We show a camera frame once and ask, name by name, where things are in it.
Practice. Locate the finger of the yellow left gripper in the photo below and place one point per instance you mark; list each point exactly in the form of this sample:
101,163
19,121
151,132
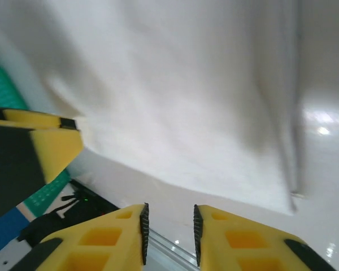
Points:
34,120
59,149

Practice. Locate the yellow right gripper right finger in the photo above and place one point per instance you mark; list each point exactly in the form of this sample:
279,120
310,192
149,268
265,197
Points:
212,228

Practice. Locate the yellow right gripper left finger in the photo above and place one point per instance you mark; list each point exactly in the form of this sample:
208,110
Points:
130,226

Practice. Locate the white printed t-shirt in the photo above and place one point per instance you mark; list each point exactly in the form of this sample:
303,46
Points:
172,98

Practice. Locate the black left controller board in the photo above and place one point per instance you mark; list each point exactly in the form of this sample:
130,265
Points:
96,201

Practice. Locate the teal plastic basket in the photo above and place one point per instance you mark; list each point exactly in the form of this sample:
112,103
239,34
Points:
2,87

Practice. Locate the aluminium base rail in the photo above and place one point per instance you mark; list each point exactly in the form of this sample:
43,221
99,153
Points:
164,245

